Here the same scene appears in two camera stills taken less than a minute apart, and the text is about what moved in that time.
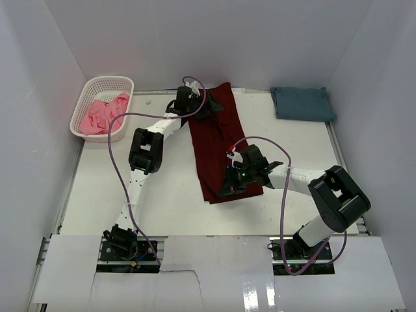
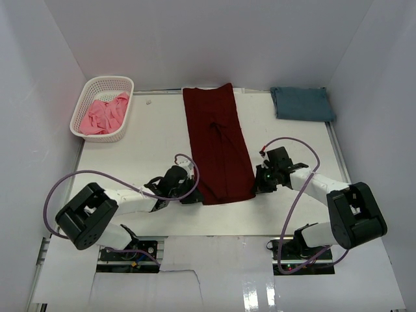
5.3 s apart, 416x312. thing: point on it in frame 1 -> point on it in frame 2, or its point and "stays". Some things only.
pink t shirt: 97,118 stays
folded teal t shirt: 302,103 stays
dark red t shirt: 216,138 stays
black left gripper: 209,108 -> 194,197
